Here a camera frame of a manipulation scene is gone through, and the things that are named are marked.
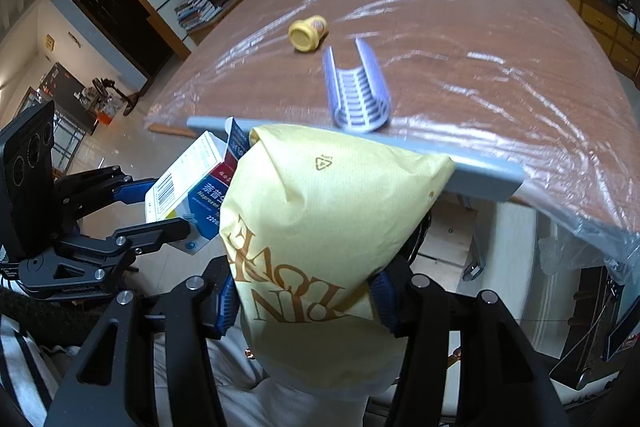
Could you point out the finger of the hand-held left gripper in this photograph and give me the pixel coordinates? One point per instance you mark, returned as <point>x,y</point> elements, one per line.
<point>132,192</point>
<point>150,234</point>

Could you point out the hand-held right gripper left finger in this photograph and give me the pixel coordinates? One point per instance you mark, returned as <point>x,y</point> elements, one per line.
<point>227,307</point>

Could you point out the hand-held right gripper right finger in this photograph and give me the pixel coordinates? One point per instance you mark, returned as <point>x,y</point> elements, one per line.
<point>386,302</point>

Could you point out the white medicine box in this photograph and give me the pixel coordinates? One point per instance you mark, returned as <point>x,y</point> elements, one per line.
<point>185,177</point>

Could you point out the yellow printed bag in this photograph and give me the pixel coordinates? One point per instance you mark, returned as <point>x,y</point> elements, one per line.
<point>310,232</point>

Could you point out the cardboard box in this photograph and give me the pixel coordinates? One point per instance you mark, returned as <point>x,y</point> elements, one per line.
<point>445,232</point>

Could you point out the person's striped clothing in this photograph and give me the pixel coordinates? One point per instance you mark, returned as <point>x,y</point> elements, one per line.
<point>20,357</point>

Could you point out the clear plastic bag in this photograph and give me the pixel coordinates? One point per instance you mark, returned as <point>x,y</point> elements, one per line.
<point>555,257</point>

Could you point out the stack of books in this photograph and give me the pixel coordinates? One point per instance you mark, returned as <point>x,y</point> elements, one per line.
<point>197,9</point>

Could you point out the purple ribbed roller clip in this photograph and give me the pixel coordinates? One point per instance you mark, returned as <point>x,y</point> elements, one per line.
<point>357,99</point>

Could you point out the dark wooden chair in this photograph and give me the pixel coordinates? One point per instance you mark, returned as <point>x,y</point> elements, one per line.
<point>590,332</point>

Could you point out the small yellow bottle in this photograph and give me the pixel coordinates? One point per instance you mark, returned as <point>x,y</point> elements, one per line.
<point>305,34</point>

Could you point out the clear plastic table cover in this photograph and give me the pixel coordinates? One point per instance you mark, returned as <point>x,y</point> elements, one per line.
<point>500,72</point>

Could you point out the wooden drawer cabinet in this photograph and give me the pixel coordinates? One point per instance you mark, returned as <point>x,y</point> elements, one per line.
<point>607,24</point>

